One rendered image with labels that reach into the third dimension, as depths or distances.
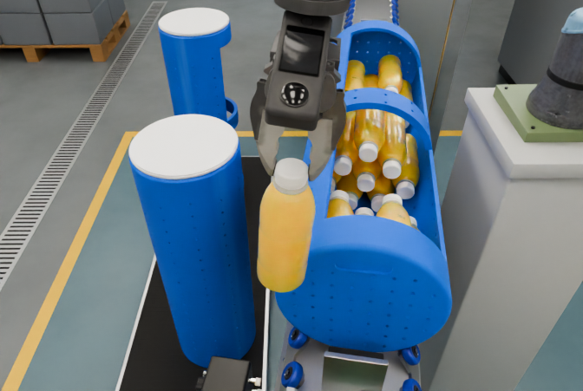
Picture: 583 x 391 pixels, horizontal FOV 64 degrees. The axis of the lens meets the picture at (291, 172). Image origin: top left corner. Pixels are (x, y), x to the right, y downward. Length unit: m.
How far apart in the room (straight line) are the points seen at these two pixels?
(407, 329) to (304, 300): 0.18
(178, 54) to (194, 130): 0.68
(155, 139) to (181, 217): 0.22
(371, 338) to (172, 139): 0.71
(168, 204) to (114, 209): 1.51
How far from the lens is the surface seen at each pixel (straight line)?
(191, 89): 1.97
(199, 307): 1.50
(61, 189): 2.94
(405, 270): 0.72
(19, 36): 4.48
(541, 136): 1.14
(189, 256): 1.32
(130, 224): 2.57
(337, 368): 0.81
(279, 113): 0.39
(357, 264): 0.72
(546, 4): 3.56
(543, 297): 1.47
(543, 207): 1.19
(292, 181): 0.52
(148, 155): 1.21
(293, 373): 0.85
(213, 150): 1.19
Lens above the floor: 1.74
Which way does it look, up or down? 39 degrees down
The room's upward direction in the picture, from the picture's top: straight up
